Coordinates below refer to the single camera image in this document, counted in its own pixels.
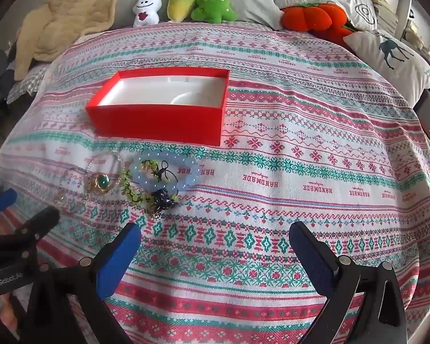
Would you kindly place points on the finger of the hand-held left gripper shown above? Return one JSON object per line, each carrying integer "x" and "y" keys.
{"x": 0, "y": 200}
{"x": 39, "y": 222}

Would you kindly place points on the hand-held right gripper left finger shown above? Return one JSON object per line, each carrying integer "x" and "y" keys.
{"x": 123, "y": 254}

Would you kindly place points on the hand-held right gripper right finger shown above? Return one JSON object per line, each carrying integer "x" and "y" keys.
{"x": 310, "y": 254}

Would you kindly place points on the small gold earring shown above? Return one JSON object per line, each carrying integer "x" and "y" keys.
{"x": 156, "y": 216}

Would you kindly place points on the red cardboard box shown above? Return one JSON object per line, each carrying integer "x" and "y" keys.
{"x": 154, "y": 122}

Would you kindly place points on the person's left hand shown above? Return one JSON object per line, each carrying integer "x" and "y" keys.
{"x": 3, "y": 308}

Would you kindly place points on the red green patterned blanket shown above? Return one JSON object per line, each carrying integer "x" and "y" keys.
{"x": 272, "y": 186}

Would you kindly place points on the plaid bed sheet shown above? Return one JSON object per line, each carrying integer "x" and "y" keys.
{"x": 25, "y": 82}

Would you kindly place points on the beige quilted blanket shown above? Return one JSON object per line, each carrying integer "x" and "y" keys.
{"x": 75, "y": 14}

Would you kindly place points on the white deer print pillow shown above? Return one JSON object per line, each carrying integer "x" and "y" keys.
{"x": 390, "y": 57}

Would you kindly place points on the orange pumpkin plush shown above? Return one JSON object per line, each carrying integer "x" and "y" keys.
{"x": 311, "y": 18}

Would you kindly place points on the white bunny plush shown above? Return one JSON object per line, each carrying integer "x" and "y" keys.
{"x": 147, "y": 9}

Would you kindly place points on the grey pillow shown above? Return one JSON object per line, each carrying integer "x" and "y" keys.
{"x": 251, "y": 0}

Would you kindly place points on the green tree plush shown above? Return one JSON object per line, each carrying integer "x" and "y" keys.
{"x": 213, "y": 3}

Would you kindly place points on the white frame post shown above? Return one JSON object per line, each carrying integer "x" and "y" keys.
{"x": 403, "y": 10}

